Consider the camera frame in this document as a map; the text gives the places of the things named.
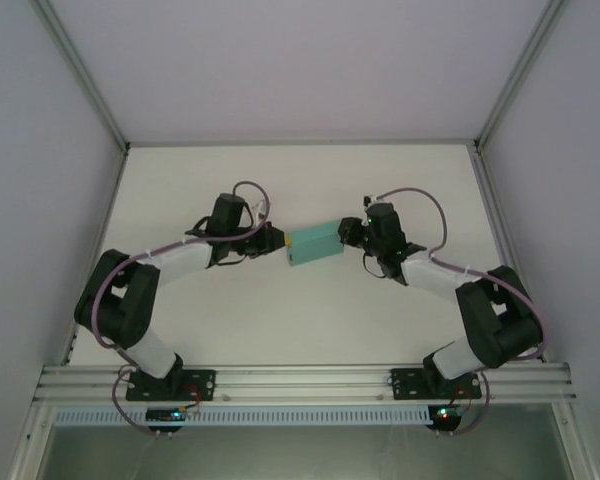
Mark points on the teal paper box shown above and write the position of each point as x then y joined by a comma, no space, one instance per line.
315,245

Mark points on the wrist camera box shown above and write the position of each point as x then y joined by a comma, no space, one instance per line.
262,209
371,199

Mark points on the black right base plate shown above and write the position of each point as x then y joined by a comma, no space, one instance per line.
405,385

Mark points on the right circuit board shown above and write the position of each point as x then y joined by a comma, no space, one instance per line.
446,413

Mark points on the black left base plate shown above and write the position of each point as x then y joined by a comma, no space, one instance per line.
200,385

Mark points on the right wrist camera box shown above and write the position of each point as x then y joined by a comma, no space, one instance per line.
371,199

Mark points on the aluminium table side rail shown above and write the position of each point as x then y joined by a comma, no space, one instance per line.
111,200
490,200

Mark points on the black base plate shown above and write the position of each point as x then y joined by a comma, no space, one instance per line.
200,385
405,385

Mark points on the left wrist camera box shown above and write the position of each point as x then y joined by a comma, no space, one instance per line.
262,209

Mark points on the left circuit board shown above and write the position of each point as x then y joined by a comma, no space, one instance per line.
165,415

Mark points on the circuit board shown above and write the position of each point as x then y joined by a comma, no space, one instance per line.
446,413
165,415

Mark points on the aluminium mounting rail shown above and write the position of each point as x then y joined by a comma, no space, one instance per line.
300,382

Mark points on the aluminium frame post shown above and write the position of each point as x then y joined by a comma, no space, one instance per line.
82,75
520,70

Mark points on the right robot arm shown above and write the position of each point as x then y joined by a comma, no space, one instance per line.
495,320

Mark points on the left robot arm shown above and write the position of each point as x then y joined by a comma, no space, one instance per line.
125,305

